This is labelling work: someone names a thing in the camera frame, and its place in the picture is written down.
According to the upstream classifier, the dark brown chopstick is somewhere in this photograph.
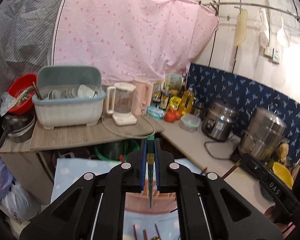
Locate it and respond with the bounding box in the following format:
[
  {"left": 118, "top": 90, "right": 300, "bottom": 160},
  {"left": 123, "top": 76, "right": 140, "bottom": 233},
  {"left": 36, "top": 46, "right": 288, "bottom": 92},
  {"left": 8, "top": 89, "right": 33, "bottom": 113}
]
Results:
[{"left": 133, "top": 224, "right": 139, "bottom": 240}]

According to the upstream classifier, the red green patterned chopstick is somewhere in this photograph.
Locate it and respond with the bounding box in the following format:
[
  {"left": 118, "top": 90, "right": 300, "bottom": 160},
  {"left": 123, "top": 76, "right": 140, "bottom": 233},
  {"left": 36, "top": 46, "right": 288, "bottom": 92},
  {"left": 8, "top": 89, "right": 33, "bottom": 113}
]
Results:
[{"left": 142, "top": 229, "right": 148, "bottom": 240}]

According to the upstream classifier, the gold flower spoon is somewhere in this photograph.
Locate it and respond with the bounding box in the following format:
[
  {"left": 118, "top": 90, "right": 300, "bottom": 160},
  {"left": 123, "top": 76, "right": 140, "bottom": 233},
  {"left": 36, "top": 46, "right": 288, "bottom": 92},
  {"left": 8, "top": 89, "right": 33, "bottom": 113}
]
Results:
[{"left": 151, "top": 236, "right": 161, "bottom": 240}]

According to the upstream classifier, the blue patterned tablecloth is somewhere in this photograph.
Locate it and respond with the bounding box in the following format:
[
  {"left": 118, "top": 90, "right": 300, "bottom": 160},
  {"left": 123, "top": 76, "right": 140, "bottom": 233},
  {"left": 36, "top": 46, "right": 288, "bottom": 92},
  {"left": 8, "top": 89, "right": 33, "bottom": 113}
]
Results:
[{"left": 51, "top": 158, "right": 180, "bottom": 239}]

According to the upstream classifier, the green plastic basin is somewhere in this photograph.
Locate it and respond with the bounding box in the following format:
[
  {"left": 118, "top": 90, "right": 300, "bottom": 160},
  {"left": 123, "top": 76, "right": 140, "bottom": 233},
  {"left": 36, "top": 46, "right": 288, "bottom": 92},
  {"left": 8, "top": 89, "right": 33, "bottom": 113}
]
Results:
[{"left": 95, "top": 139, "right": 140, "bottom": 161}]

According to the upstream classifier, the yellow bowl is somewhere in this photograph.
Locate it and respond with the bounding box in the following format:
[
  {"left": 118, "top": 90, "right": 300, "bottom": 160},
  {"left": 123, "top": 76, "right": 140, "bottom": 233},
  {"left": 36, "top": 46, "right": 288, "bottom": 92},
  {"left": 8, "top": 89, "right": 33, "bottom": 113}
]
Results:
[{"left": 272, "top": 161, "right": 294, "bottom": 189}]

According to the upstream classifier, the black induction cooker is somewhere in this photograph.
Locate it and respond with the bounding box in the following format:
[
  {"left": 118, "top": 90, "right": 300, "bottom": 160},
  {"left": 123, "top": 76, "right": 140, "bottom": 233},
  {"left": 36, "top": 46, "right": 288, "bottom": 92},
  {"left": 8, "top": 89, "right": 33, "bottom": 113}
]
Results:
[{"left": 230, "top": 147, "right": 300, "bottom": 218}]

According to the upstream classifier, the silver rice cooker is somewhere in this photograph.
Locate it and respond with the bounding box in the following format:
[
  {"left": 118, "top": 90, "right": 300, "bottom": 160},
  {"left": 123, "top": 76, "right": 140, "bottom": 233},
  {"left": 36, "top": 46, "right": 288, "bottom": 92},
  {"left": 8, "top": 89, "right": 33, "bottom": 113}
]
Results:
[{"left": 201, "top": 100, "right": 238, "bottom": 141}]

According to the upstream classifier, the clear food container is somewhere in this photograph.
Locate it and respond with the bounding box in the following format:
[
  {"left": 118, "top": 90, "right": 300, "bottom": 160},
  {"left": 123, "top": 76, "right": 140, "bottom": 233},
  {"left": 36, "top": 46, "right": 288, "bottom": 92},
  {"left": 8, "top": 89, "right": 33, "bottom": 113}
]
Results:
[{"left": 179, "top": 114, "right": 201, "bottom": 132}]

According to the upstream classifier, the loofah sponge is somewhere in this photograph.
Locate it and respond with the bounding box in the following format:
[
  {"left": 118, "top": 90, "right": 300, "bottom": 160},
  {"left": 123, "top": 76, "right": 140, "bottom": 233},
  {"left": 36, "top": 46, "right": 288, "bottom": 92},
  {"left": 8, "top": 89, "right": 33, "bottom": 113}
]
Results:
[{"left": 277, "top": 142, "right": 289, "bottom": 166}]

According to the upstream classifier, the large steel steamer pot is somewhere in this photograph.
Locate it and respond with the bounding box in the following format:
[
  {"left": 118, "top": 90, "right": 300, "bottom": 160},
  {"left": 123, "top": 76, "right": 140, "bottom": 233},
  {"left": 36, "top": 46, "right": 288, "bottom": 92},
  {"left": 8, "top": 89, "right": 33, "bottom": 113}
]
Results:
[{"left": 238, "top": 107, "right": 287, "bottom": 163}]

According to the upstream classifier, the red tomato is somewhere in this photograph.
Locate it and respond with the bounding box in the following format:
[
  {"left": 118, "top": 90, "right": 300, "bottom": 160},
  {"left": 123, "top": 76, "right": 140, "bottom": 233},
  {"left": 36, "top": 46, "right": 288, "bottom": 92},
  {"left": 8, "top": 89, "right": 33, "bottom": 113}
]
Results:
[
  {"left": 173, "top": 110, "right": 182, "bottom": 120},
  {"left": 164, "top": 112, "right": 176, "bottom": 122}
]

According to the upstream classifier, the cooking oil bottle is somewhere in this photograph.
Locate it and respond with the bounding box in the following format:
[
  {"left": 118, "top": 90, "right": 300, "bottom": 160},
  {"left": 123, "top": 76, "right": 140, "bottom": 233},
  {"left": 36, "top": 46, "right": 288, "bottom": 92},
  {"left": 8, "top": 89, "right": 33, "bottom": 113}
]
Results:
[{"left": 178, "top": 88, "right": 194, "bottom": 116}]

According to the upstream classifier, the black frying pan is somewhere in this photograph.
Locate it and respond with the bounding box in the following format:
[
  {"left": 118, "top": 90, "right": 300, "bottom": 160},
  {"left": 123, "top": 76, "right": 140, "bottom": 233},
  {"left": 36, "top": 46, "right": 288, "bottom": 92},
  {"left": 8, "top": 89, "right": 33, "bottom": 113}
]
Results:
[{"left": 0, "top": 113, "right": 36, "bottom": 149}]

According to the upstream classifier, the blue wipes packet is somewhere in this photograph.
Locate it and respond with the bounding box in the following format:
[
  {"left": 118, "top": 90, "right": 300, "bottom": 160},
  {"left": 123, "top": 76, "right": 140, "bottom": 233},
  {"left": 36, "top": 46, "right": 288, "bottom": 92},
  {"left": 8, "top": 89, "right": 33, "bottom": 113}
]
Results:
[{"left": 147, "top": 106, "right": 165, "bottom": 119}]

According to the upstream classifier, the glass electric kettle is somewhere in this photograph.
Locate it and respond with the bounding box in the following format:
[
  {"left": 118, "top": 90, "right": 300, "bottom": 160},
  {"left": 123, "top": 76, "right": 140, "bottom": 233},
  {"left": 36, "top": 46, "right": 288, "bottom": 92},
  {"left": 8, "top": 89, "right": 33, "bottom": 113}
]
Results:
[{"left": 106, "top": 82, "right": 137, "bottom": 126}]

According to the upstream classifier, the yellow seasoning packet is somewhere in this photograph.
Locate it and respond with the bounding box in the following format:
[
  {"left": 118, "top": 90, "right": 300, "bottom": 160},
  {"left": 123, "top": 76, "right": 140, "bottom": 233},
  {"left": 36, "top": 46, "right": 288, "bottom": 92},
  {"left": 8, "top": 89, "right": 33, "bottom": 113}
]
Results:
[{"left": 168, "top": 96, "right": 181, "bottom": 112}]

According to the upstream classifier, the dish drainer box with lid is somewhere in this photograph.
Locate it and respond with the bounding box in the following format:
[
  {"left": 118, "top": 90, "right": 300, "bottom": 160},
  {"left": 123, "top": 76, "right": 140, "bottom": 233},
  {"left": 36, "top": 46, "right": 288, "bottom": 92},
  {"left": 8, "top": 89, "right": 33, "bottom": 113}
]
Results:
[{"left": 32, "top": 66, "right": 106, "bottom": 129}]

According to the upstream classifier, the soy sauce bottle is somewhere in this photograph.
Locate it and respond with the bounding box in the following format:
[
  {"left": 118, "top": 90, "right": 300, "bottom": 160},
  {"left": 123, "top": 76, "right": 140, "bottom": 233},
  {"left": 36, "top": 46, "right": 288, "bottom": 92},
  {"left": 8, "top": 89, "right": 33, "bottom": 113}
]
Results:
[{"left": 159, "top": 86, "right": 170, "bottom": 110}]

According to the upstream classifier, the navy floral cloth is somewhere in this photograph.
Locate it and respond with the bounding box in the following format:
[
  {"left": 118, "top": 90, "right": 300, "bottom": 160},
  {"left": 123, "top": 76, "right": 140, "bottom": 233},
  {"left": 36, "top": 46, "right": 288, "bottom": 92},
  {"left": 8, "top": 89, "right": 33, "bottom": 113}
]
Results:
[{"left": 186, "top": 63, "right": 300, "bottom": 166}]

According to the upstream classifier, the pink electric kettle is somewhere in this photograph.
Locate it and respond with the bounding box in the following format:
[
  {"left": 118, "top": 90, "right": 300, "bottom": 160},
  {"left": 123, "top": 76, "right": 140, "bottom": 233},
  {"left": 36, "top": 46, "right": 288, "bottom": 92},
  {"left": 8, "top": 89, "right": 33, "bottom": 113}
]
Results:
[{"left": 132, "top": 79, "right": 154, "bottom": 116}]

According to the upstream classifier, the white carton box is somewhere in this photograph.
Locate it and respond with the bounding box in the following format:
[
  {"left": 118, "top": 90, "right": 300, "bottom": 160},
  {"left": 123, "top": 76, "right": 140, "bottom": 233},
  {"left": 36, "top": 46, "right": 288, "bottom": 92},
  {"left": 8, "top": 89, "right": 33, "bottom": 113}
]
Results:
[{"left": 165, "top": 73, "right": 183, "bottom": 90}]

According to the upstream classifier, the red plastic basin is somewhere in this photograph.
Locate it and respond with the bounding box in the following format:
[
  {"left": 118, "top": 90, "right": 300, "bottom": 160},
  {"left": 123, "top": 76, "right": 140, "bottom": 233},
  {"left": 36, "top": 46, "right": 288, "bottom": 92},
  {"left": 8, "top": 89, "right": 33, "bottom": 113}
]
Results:
[{"left": 8, "top": 73, "right": 37, "bottom": 115}]

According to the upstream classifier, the pink dotted curtain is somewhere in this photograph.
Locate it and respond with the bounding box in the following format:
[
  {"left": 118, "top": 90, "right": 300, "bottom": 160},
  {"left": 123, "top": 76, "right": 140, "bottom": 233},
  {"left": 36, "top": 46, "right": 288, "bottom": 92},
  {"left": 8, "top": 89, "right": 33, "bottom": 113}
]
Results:
[{"left": 51, "top": 0, "right": 219, "bottom": 85}]

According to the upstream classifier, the grey striped cloth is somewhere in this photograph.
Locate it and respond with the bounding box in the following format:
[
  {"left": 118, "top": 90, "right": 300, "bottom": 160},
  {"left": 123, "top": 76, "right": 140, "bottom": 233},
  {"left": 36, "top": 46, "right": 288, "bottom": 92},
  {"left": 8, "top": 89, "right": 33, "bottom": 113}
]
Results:
[{"left": 0, "top": 0, "right": 61, "bottom": 105}]

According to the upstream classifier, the black power cable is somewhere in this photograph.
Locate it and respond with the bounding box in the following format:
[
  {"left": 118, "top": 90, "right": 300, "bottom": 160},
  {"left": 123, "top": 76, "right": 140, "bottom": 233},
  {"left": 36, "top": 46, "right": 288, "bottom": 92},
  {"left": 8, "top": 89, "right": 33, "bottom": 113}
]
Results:
[{"left": 204, "top": 133, "right": 240, "bottom": 160}]

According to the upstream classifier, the white kettle cable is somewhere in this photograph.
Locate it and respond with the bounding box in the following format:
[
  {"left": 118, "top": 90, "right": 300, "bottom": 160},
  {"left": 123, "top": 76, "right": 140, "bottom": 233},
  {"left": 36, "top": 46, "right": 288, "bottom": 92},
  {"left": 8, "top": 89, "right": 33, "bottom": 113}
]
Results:
[{"left": 101, "top": 114, "right": 157, "bottom": 139}]

